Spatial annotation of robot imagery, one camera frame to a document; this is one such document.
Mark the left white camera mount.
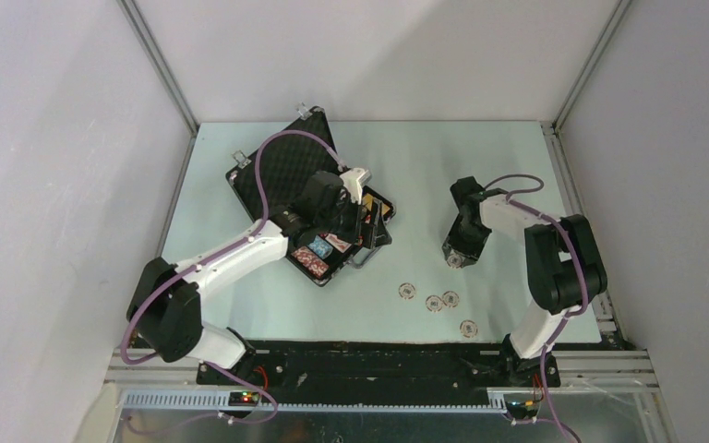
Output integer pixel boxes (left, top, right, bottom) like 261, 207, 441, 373
339, 168, 371, 205

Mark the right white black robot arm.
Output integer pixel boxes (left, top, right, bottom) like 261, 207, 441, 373
442, 176, 607, 386

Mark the white red chip stack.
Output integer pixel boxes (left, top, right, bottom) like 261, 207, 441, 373
398, 252, 479, 339

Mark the red playing card deck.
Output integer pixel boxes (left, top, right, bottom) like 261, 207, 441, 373
323, 233, 353, 253

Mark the yellow poker chip stack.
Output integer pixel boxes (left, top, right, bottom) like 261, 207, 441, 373
362, 193, 394, 222

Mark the red white chip row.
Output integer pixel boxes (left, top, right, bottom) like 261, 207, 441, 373
291, 246, 330, 280

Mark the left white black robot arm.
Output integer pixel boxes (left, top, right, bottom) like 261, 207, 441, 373
125, 168, 391, 385

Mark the light blue chip stack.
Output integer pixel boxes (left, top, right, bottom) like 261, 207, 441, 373
307, 237, 334, 259

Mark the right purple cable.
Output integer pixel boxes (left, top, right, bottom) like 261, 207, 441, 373
483, 174, 591, 443

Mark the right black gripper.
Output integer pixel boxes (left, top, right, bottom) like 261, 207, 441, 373
442, 215, 491, 267

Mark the purple cable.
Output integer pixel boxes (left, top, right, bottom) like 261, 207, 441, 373
119, 129, 353, 426
483, 174, 591, 443

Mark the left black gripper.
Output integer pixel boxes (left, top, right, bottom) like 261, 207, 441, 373
316, 192, 391, 249

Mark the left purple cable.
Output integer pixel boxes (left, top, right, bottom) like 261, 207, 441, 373
119, 129, 353, 426

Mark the black poker set case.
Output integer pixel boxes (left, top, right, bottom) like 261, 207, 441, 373
227, 106, 385, 286

